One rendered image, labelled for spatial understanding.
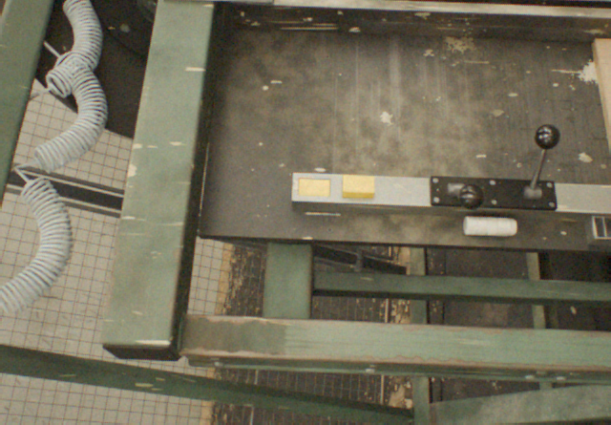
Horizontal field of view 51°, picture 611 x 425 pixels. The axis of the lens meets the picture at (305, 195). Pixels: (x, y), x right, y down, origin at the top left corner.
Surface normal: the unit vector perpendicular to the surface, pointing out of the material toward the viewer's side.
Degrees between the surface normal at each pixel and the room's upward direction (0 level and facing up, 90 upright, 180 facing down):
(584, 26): 90
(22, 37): 90
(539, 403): 0
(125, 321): 60
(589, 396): 0
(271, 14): 90
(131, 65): 90
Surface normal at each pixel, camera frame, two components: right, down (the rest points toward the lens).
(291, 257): 0.00, -0.41
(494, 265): -0.86, -0.25
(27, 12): 0.51, -0.33
